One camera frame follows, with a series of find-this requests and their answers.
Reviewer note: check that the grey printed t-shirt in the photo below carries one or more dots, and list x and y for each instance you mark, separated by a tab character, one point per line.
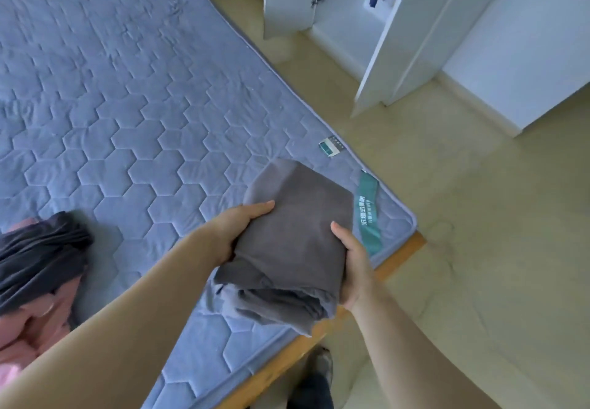
286	247

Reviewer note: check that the person's left hand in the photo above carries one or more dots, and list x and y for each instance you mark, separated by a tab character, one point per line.
230	229

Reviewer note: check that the dark purple garment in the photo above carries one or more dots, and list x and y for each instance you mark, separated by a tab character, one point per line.
37	257

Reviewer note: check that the blue quilted mattress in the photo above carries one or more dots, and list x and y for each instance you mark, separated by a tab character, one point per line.
138	100

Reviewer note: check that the white wardrobe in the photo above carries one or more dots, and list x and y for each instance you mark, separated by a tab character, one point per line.
479	17

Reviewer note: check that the person's right forearm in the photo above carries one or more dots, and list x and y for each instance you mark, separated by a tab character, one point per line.
410	358

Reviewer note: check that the pink pajama shirt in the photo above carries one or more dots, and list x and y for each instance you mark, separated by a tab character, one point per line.
32	330

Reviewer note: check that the person's dark trouser leg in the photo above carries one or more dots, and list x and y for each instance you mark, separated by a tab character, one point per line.
312	393

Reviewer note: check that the metal door hinge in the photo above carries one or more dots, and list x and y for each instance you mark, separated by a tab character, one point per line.
317	2

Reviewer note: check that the person's left forearm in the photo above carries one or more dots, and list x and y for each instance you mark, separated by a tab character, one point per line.
111	340

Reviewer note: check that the person's right hand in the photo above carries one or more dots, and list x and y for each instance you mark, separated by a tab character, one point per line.
355	271

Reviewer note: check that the person's grey shoe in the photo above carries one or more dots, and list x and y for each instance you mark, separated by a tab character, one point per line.
320	363

